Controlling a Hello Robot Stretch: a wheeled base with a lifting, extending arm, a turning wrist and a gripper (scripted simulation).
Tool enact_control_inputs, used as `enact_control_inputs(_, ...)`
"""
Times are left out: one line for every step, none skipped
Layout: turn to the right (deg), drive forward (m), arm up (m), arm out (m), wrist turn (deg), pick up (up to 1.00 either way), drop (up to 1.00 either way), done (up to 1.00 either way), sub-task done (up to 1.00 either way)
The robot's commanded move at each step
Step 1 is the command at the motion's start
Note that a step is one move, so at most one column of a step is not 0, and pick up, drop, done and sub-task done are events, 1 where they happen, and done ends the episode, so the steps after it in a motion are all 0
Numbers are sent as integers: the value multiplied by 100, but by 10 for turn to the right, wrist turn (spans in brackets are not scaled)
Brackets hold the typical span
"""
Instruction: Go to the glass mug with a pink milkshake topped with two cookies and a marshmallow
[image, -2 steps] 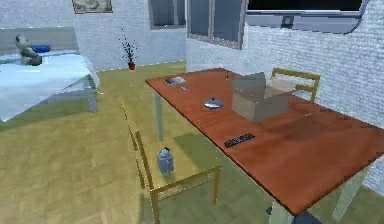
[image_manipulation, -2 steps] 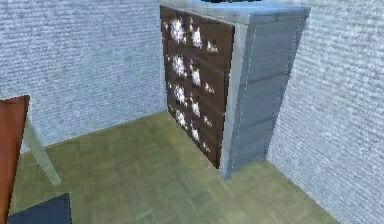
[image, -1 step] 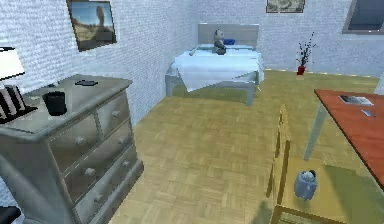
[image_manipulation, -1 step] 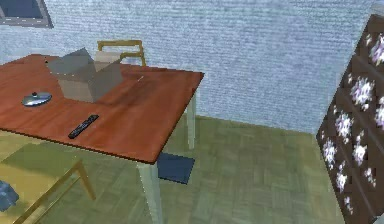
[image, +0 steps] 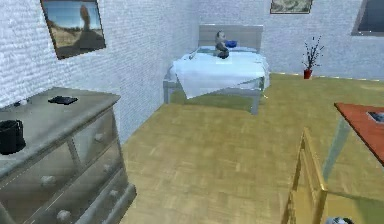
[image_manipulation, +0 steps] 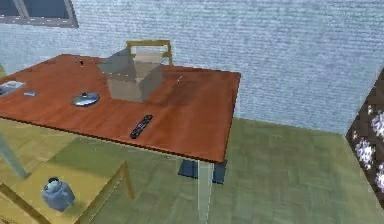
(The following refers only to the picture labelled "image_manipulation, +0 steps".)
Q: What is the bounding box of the yellow wooden chair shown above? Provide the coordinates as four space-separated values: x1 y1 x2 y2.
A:
125 39 175 67

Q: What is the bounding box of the black remote control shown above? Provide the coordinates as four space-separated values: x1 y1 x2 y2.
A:
129 114 154 140

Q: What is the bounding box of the dark blue floor box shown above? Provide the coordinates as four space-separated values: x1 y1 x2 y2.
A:
177 158 228 185

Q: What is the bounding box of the grey framed window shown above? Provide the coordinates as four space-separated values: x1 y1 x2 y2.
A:
0 0 80 29

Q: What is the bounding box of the dark brown patterned shelf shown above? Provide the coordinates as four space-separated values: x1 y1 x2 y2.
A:
345 66 384 210

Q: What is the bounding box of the open cardboard box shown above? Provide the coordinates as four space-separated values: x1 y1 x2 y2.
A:
97 48 164 104

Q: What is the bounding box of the blue-grey kettle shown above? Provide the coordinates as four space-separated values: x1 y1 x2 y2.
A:
40 177 76 212

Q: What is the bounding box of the round silver lid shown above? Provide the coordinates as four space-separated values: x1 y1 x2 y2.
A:
71 91 101 108

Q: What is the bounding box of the red-brown wooden table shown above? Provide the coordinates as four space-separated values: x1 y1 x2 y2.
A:
0 53 242 224

